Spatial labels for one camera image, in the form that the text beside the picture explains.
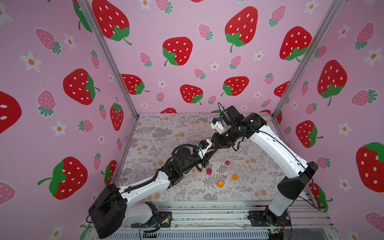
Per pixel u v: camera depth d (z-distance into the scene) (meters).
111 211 0.41
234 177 0.88
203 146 0.60
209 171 0.88
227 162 0.94
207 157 0.65
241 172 0.91
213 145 0.65
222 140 0.62
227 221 0.74
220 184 0.85
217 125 0.67
